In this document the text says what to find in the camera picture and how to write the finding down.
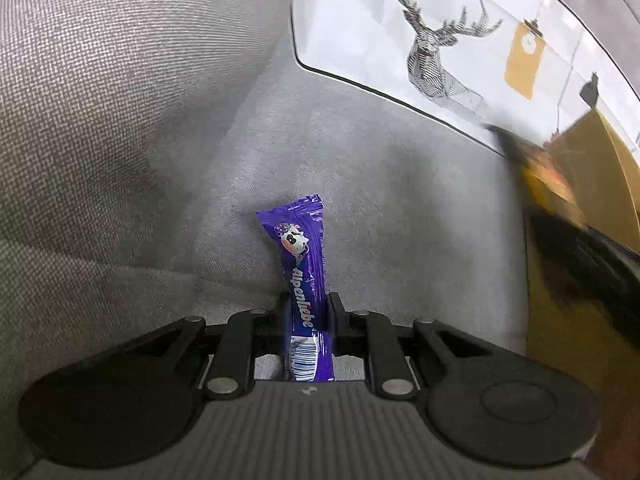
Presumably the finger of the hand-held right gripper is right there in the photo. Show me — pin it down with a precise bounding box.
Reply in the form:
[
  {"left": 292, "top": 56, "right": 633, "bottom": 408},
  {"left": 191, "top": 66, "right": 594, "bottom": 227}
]
[{"left": 531, "top": 212, "right": 640, "bottom": 341}]

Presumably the grey fabric sofa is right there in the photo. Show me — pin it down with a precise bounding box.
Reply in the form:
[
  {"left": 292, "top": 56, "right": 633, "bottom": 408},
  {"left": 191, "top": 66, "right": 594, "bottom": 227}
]
[{"left": 0, "top": 0, "right": 640, "bottom": 480}]

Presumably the black snack packet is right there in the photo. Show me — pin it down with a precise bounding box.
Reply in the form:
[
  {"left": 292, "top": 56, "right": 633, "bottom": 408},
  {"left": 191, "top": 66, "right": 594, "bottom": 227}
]
[{"left": 487, "top": 122, "right": 588, "bottom": 231}]

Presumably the brown cardboard box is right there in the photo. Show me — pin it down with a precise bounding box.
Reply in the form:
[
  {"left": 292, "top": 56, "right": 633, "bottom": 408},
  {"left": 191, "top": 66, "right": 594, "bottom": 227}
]
[{"left": 520, "top": 107, "right": 640, "bottom": 480}]

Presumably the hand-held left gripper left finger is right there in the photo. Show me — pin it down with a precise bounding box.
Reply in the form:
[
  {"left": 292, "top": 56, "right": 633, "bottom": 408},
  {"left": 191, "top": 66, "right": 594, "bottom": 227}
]
[{"left": 120, "top": 292, "right": 290, "bottom": 401}]

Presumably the white deer print pillow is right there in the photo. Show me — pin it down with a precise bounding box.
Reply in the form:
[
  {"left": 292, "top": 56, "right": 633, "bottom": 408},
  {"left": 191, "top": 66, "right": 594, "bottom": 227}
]
[{"left": 290, "top": 0, "right": 640, "bottom": 161}]

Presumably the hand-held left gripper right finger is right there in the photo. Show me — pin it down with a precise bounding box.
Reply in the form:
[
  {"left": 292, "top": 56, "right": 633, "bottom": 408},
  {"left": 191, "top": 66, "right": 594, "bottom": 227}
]
[{"left": 326, "top": 292, "right": 503, "bottom": 401}]

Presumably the purple candy packet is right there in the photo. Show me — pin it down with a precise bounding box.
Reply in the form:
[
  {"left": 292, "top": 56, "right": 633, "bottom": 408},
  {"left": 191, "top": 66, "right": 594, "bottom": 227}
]
[{"left": 256, "top": 195, "right": 337, "bottom": 383}]

